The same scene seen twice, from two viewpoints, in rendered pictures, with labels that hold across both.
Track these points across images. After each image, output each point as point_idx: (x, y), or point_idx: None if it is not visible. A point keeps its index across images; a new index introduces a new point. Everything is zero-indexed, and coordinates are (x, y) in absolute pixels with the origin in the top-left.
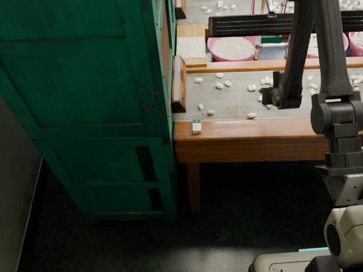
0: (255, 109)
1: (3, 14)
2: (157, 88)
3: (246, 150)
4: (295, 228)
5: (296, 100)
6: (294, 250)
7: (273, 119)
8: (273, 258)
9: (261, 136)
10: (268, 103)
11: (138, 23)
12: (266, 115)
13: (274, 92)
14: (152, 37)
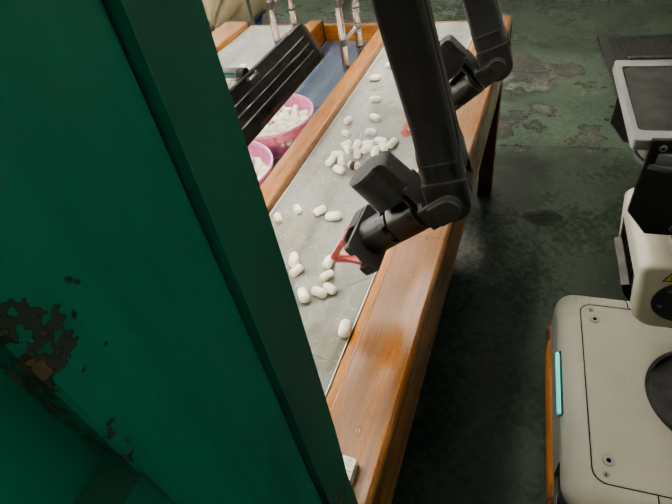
0: (327, 317)
1: None
2: (336, 492)
3: (414, 384)
4: (472, 412)
5: (467, 170)
6: (514, 432)
7: (371, 294)
8: (580, 465)
9: (417, 327)
10: (379, 260)
11: (170, 245)
12: (353, 305)
13: (384, 222)
14: (270, 273)
